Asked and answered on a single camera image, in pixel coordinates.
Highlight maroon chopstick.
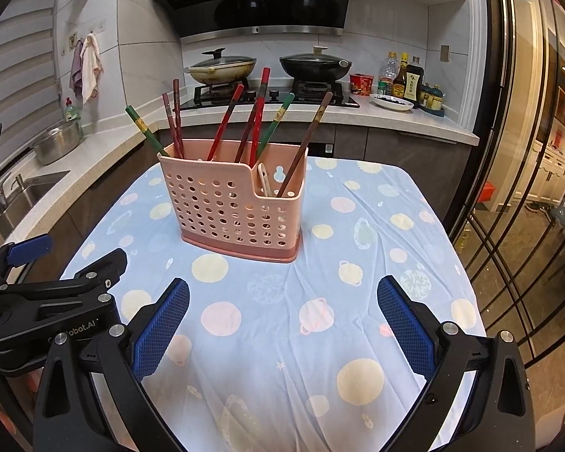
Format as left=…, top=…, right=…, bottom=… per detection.
left=275, top=91, right=334, bottom=199

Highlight glass sliding door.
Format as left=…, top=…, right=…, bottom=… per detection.
left=471, top=0, right=565, bottom=387

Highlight dark red chopstick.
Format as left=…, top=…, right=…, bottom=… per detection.
left=162, top=93, right=180, bottom=160
left=172, top=78, right=185, bottom=160

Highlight green dish soap bottle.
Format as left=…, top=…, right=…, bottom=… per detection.
left=65, top=97, right=83, bottom=126

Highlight black gas stove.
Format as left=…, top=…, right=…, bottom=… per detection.
left=178, top=80, right=361, bottom=110

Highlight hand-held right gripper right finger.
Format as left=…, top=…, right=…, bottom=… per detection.
left=377, top=275, right=538, bottom=452

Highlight stainless steel pot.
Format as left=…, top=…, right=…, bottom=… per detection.
left=32, top=120, right=84, bottom=166

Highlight dark soy sauce bottle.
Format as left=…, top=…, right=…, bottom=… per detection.
left=405, top=56, right=426, bottom=102

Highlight steel kitchen sink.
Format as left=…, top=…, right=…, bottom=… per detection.
left=0, top=169, right=71, bottom=242

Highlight purple hanging towel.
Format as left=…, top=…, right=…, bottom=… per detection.
left=70, top=40, right=84, bottom=99

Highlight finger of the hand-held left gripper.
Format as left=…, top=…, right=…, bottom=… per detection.
left=0, top=234, right=53, bottom=276
left=0, top=248, right=129, bottom=312

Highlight green seasoning jar set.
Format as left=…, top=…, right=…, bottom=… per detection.
left=419, top=83, right=446, bottom=118

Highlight clear oil bottle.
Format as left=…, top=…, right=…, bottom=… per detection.
left=379, top=52, right=401, bottom=93

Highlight black range hood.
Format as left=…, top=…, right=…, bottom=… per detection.
left=146, top=0, right=361, bottom=41

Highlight black wok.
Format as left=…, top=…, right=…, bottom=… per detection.
left=279, top=46, right=354, bottom=83

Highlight white dish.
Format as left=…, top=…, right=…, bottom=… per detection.
left=371, top=94, right=414, bottom=112

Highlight white window blinds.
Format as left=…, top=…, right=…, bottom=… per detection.
left=0, top=0, right=76, bottom=170

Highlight yellow cap sauce bottle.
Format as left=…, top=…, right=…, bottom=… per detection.
left=392, top=53, right=410, bottom=99

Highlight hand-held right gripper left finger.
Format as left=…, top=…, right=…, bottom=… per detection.
left=33, top=277, right=191, bottom=452

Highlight white stone countertop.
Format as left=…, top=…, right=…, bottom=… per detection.
left=0, top=89, right=481, bottom=255

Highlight pink perforated utensil holder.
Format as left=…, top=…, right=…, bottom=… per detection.
left=157, top=139, right=309, bottom=264

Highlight blue planet print tablecloth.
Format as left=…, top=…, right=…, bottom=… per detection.
left=59, top=153, right=481, bottom=452

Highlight lidded frying pan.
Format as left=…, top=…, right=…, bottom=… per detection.
left=183, top=47, right=258, bottom=88

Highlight steel faucet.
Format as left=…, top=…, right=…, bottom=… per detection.
left=0, top=174, right=25, bottom=211

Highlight green chopstick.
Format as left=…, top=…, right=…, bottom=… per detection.
left=255, top=93, right=296, bottom=161
left=125, top=105, right=170, bottom=158

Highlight red instant noodle cup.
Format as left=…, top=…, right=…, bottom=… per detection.
left=349, top=73, right=376, bottom=98

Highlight white hanging towel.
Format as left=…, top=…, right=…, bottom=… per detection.
left=80, top=33, right=105, bottom=105

